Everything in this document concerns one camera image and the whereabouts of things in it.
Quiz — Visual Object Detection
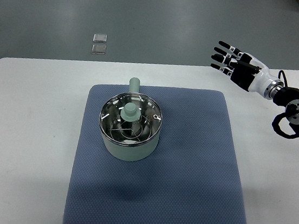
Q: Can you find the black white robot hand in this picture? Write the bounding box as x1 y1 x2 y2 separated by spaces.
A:
211 40 287 100

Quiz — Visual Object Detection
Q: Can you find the glass pot lid green knob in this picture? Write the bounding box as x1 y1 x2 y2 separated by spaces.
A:
99 92 163 147

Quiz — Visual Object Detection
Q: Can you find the green steel pot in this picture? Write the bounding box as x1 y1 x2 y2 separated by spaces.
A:
101 77 160 162

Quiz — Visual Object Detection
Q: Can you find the blue quilted mat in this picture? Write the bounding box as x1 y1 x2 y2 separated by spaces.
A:
63 84 246 224

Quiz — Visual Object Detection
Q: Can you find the lower metal floor plate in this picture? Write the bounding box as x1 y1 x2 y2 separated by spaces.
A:
91 44 107 55

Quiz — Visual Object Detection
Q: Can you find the metal floor plate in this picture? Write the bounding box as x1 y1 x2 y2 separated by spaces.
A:
91 44 107 55
93 33 108 43

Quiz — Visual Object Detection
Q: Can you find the upper metal floor plate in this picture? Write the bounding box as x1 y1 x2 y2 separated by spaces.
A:
93 33 108 43

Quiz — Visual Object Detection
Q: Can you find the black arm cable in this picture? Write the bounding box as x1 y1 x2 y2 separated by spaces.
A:
276 69 293 89

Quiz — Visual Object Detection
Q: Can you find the wire steaming rack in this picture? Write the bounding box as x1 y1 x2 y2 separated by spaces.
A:
108 116 152 143

